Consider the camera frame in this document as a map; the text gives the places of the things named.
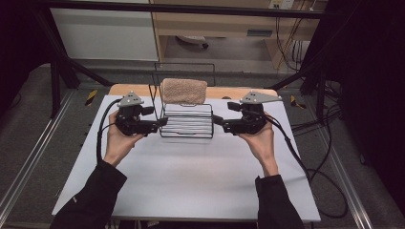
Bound yellow black tape marker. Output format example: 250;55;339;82
289;94;307;110
84;89;98;107

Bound black metal stand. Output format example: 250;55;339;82
270;18;330;123
32;9;113;119

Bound white cabinet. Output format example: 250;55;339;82
50;7;160;62

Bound white chair base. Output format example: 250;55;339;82
176;34;210;50

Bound aluminium floor rail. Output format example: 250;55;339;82
320;127;374;229
0;90;76;221

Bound person's left hand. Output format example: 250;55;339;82
103;110;145;168

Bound beige fluffy towel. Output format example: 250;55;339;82
160;77;208;106

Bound black metal frame bar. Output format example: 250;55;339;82
32;0;326;19

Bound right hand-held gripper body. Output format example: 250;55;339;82
223;91;283;135

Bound bundle of hanging cables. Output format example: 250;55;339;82
274;12;305;72

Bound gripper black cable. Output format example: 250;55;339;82
251;109;349;219
96;98;122;165

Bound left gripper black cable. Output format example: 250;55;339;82
96;98;122;165

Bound light wooden desk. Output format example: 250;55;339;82
151;0;321;71

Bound white wall socket strip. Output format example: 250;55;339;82
267;0;296;10

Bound black wire rack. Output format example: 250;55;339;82
148;61;217;139

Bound person's right hand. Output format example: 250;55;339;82
238;121;281;178

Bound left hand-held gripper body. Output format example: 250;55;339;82
114;91;160;137

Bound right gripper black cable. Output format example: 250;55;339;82
251;109;349;219

